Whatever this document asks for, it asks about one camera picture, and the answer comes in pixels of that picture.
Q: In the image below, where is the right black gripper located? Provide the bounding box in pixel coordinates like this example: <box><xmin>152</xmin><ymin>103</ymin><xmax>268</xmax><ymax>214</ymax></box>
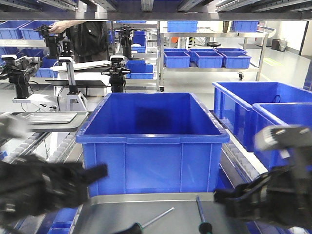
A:
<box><xmin>213</xmin><ymin>125</ymin><xmax>312</xmax><ymax>230</ymax></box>

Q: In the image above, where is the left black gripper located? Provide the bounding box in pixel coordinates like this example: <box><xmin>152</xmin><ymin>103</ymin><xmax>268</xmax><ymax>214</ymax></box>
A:
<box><xmin>0</xmin><ymin>155</ymin><xmax>108</xmax><ymax>225</ymax></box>

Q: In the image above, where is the green black cross screwdriver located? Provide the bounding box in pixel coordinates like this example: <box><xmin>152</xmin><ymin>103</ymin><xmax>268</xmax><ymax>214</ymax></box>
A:
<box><xmin>116</xmin><ymin>207</ymin><xmax>175</xmax><ymax>234</ymax></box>

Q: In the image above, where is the metal tray on platform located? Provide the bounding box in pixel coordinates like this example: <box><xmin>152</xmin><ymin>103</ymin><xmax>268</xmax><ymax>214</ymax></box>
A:
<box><xmin>17</xmin><ymin>112</ymin><xmax>78</xmax><ymax>124</ymax></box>

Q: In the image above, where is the grey metal tray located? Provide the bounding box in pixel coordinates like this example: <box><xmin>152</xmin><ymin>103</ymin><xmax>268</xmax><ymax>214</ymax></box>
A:
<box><xmin>70</xmin><ymin>193</ymin><xmax>249</xmax><ymax>234</ymax></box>

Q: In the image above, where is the blue bin right front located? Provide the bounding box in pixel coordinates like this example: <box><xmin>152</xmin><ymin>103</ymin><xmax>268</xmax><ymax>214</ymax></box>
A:
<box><xmin>253</xmin><ymin>102</ymin><xmax>312</xmax><ymax>170</ymax></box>

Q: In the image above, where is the blue bin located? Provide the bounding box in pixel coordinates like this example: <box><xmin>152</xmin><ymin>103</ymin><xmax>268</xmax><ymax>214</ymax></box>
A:
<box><xmin>76</xmin><ymin>93</ymin><xmax>230</xmax><ymax>196</ymax></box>
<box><xmin>212</xmin><ymin>81</ymin><xmax>312</xmax><ymax>152</ymax></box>
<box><xmin>253</xmin><ymin>102</ymin><xmax>312</xmax><ymax>170</ymax></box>

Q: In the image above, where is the blue bin right rear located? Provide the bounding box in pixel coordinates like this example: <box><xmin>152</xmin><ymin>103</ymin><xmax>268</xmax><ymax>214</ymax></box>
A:
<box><xmin>212</xmin><ymin>81</ymin><xmax>312</xmax><ymax>152</ymax></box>

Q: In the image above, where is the white robot station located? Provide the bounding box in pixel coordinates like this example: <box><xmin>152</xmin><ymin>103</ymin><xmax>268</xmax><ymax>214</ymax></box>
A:
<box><xmin>0</xmin><ymin>24</ymin><xmax>134</xmax><ymax>113</ymax></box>

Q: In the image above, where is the blue bin front centre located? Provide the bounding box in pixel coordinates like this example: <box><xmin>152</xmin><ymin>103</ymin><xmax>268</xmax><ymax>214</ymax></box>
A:
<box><xmin>76</xmin><ymin>93</ymin><xmax>230</xmax><ymax>196</ymax></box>

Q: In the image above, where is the person in black clothes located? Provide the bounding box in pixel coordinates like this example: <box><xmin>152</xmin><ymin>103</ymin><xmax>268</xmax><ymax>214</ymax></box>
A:
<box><xmin>49</xmin><ymin>20</ymin><xmax>110</xmax><ymax>63</ymax></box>

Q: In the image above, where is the steel cart with bins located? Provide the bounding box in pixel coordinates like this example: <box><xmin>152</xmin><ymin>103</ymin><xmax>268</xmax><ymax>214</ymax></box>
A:
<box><xmin>157</xmin><ymin>30</ymin><xmax>269</xmax><ymax>92</ymax></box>

